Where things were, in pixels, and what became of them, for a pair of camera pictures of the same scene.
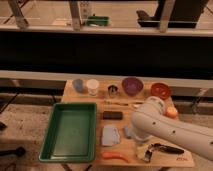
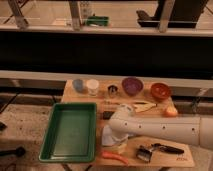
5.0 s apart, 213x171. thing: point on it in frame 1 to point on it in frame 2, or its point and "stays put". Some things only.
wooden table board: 117,100 stays put
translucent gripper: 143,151 to 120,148
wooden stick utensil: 114,103 stays put
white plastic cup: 92,85 stays put
